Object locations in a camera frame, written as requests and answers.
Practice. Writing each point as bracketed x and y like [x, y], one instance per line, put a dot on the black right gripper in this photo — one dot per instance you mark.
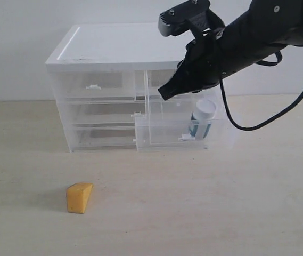
[189, 76]

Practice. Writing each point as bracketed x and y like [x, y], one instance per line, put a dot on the white bottle blue label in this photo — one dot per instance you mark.
[201, 117]

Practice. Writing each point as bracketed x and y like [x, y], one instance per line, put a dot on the yellow cheese wedge block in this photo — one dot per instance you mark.
[78, 196]

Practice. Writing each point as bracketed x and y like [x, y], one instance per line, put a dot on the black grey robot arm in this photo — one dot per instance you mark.
[217, 50]

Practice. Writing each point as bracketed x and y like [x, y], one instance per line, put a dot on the white plastic drawer cabinet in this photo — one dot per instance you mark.
[91, 48]

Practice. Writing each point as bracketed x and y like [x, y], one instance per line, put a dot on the middle wide clear drawer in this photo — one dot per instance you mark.
[104, 113]

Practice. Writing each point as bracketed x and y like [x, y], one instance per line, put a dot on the wide clear drawer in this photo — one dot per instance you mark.
[104, 113]
[99, 137]

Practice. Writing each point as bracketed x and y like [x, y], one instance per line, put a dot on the bottom wide clear drawer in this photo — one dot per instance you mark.
[99, 137]

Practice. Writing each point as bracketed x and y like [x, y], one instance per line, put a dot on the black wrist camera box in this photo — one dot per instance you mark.
[183, 17]

